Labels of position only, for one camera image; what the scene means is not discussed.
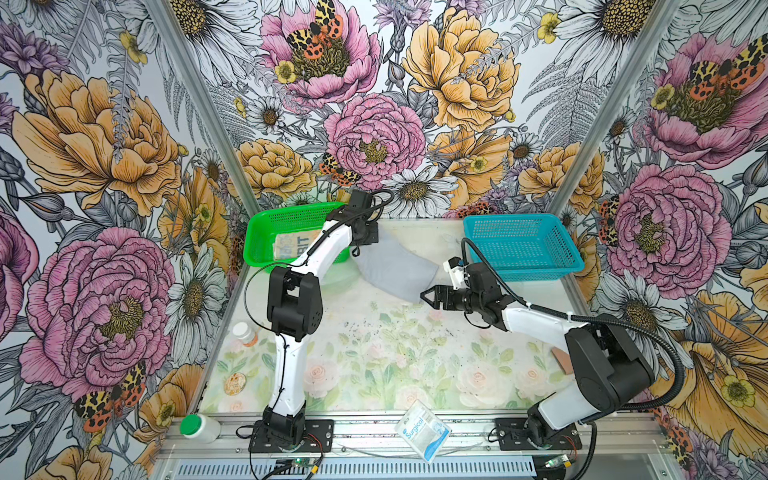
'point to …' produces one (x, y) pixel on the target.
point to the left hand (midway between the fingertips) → (367, 243)
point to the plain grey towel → (394, 268)
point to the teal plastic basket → (524, 247)
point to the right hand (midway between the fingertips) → (431, 304)
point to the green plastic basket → (260, 228)
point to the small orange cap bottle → (245, 334)
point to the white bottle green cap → (199, 428)
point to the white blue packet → (423, 430)
